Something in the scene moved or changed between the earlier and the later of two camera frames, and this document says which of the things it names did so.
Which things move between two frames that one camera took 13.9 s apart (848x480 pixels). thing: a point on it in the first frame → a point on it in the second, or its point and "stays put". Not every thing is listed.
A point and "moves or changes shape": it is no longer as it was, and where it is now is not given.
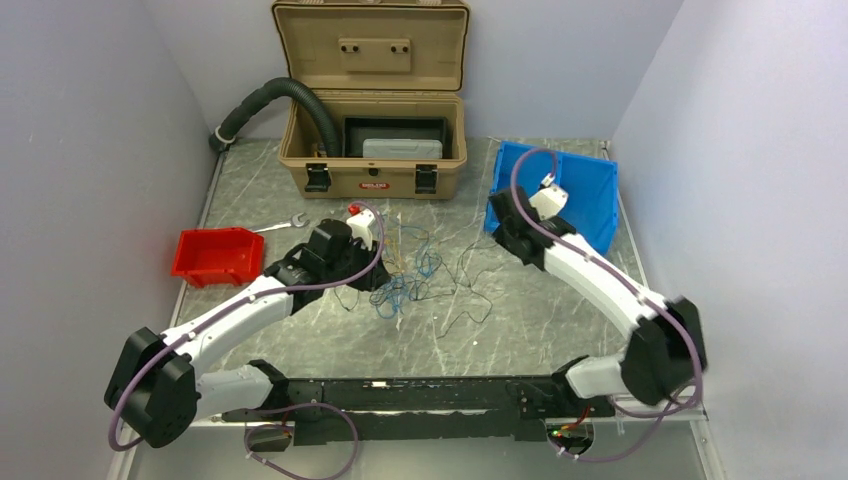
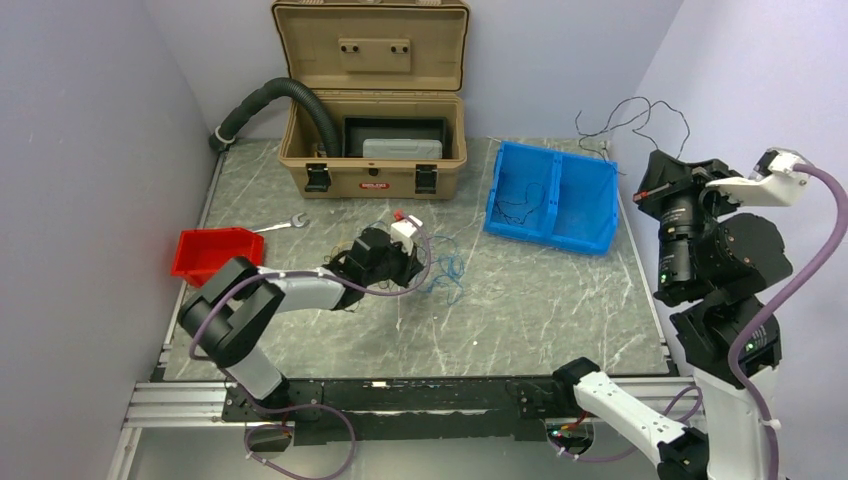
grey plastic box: x=406 y=148 stays put
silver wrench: x=295 y=222 stays put
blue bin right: x=591 y=187 stays put
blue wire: x=388 y=294 moves or changes shape
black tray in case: x=357 y=128 stays put
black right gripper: x=500 y=234 → x=665 y=174
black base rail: x=338 y=411 stays put
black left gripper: x=373 y=279 → x=411 y=264
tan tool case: x=389 y=73 stays put
